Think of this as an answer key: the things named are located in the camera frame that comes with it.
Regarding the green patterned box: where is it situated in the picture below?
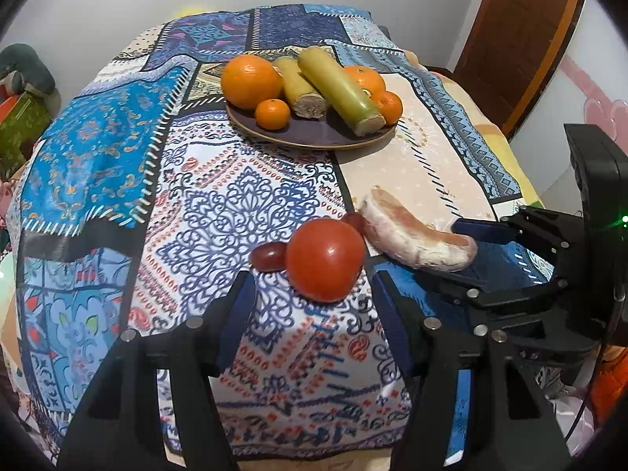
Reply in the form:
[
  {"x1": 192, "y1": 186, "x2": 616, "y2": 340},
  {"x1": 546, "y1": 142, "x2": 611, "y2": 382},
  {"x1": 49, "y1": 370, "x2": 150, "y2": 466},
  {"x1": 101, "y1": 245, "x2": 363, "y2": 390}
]
[{"x1": 0, "y1": 92, "x2": 55, "y2": 180}]

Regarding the patchwork printed blanket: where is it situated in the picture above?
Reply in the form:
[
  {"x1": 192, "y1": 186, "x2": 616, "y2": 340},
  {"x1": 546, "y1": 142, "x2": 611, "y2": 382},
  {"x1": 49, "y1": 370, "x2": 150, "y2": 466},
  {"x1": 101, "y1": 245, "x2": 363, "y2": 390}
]
[{"x1": 7, "y1": 4, "x2": 557, "y2": 464}]

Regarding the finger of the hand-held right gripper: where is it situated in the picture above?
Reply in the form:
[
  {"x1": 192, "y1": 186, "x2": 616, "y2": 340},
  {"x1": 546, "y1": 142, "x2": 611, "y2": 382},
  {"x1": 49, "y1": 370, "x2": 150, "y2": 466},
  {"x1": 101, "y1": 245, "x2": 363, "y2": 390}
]
[
  {"x1": 450, "y1": 205, "x2": 586, "y2": 268},
  {"x1": 417, "y1": 265, "x2": 571, "y2": 311}
]

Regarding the pink plush toy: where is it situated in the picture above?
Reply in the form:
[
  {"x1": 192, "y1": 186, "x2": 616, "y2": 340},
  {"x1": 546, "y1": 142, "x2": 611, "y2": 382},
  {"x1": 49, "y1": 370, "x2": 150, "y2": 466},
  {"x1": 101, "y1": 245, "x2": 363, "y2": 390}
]
[{"x1": 0, "y1": 177, "x2": 23, "y2": 217}]

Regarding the small orange mandarin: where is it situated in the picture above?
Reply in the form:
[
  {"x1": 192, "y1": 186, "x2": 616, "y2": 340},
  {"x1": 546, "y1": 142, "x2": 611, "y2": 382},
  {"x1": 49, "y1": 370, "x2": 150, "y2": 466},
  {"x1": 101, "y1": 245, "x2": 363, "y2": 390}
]
[
  {"x1": 372, "y1": 89, "x2": 404, "y2": 126},
  {"x1": 254, "y1": 99, "x2": 292, "y2": 131}
]

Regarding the pale green object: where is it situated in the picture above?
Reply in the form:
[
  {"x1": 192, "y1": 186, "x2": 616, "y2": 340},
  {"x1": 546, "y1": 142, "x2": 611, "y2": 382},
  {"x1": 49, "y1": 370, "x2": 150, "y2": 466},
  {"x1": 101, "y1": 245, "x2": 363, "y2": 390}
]
[{"x1": 0, "y1": 252, "x2": 16, "y2": 334}]

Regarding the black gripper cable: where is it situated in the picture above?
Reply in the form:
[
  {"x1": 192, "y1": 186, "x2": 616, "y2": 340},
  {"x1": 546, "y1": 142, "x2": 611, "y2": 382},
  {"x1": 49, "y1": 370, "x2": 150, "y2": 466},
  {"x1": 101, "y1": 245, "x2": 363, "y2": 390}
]
[{"x1": 563, "y1": 344, "x2": 620, "y2": 445}]

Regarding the red tomato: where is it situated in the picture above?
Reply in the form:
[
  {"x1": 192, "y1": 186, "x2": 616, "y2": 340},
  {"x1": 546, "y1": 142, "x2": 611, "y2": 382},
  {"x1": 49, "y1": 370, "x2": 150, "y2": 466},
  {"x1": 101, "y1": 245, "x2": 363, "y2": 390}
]
[{"x1": 286, "y1": 218, "x2": 367, "y2": 304}]

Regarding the purple plate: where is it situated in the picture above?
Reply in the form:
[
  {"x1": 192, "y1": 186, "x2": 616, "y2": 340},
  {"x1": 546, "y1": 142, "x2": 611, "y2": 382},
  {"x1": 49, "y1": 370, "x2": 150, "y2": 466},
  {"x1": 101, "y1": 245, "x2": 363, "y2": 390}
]
[{"x1": 225, "y1": 89, "x2": 398, "y2": 150}]

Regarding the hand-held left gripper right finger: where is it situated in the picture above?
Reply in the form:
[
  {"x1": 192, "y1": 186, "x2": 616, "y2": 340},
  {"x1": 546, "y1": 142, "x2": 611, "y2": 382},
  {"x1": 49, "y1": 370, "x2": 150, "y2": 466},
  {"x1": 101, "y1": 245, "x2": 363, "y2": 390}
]
[{"x1": 371, "y1": 270, "x2": 576, "y2": 471}]

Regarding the yellow bed sheet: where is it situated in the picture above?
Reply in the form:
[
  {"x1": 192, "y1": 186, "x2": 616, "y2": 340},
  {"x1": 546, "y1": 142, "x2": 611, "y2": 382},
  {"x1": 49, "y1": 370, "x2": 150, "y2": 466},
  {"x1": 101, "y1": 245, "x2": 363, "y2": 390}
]
[{"x1": 422, "y1": 66, "x2": 545, "y2": 209}]

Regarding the orange cloth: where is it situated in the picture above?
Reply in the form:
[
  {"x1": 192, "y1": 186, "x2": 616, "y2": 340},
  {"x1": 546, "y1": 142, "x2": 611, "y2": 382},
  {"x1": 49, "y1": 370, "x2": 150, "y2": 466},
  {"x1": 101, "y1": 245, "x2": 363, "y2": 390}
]
[{"x1": 588, "y1": 343, "x2": 628, "y2": 420}]

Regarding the brown wooden door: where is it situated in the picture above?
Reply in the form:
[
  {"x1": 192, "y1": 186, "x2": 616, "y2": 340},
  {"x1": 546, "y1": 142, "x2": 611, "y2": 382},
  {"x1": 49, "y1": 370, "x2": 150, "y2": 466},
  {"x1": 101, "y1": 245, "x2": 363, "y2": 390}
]
[{"x1": 444, "y1": 0, "x2": 588, "y2": 139}]

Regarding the medium orange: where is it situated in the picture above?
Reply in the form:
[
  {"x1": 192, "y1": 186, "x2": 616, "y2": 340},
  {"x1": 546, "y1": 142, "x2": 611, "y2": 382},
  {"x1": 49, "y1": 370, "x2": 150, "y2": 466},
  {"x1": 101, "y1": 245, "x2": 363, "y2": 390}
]
[{"x1": 342, "y1": 65, "x2": 387, "y2": 97}]

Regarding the green sugarcane piece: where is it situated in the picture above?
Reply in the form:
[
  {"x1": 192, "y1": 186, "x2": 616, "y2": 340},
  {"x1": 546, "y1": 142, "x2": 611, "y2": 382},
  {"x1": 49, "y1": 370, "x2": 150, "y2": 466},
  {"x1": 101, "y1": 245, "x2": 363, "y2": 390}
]
[
  {"x1": 297, "y1": 46, "x2": 386, "y2": 136},
  {"x1": 271, "y1": 56, "x2": 330, "y2": 119}
]

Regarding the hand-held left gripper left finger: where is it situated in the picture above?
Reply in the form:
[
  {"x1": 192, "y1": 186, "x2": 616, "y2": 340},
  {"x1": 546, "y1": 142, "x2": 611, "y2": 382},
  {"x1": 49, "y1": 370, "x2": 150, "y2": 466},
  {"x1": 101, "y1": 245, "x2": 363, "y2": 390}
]
[{"x1": 58, "y1": 270, "x2": 258, "y2": 471}]

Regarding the large orange with sticker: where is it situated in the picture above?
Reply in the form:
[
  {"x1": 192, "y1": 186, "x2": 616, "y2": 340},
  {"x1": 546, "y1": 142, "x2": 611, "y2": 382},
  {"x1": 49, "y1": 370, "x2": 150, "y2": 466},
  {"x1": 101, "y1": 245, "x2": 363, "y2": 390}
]
[{"x1": 221, "y1": 54, "x2": 284, "y2": 110}]

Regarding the dark red jujube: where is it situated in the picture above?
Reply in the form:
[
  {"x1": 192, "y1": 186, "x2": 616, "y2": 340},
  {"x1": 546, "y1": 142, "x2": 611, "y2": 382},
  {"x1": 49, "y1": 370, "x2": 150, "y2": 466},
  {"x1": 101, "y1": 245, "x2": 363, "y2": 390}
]
[
  {"x1": 251, "y1": 242, "x2": 289, "y2": 272},
  {"x1": 341, "y1": 211, "x2": 366, "y2": 236}
]

